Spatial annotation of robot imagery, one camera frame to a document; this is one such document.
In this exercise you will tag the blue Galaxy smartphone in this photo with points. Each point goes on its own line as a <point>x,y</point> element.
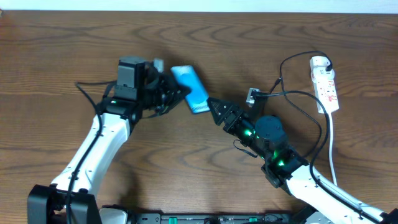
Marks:
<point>197,98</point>

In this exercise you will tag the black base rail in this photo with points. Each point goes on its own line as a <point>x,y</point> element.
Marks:
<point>199,218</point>

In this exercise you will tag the white power strip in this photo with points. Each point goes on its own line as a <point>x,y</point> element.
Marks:
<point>322,76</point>

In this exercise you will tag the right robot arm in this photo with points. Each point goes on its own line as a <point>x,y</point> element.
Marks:
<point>285,168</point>

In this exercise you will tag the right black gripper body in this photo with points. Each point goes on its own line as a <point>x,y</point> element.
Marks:
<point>231,118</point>

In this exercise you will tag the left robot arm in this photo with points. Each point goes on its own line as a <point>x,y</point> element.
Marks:
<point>71,197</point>

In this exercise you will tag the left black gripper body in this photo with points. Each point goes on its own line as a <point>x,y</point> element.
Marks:
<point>168,94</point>

